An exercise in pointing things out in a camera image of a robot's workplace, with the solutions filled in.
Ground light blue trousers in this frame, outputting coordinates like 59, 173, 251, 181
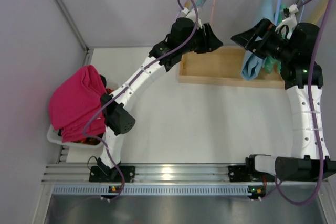
240, 0, 275, 81

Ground magenta trousers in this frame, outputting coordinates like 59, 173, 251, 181
48, 65, 107, 143

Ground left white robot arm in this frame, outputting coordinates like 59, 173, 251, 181
89, 18, 223, 183

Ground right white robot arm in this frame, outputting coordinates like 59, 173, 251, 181
231, 18, 335, 182

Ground green white garment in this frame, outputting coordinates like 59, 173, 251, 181
263, 4, 286, 74

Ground wooden clothes rack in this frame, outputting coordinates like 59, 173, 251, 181
179, 0, 327, 89

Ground black garment in basket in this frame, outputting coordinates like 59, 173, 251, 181
100, 75, 107, 88

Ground orange patterned garment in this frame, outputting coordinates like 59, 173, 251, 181
74, 88, 114, 146

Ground white plastic laundry basket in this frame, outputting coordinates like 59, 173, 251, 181
46, 81, 121, 151

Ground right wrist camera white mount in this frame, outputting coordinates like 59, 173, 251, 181
276, 4, 299, 31

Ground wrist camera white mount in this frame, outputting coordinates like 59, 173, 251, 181
276, 4, 299, 31
181, 7, 203, 29

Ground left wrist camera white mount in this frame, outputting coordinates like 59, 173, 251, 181
181, 7, 203, 29

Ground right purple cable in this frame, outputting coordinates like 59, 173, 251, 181
262, 0, 334, 205

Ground aluminium mounting rail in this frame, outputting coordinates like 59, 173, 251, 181
41, 163, 273, 184

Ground perforated grey cable duct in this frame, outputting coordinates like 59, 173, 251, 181
52, 184, 254, 196

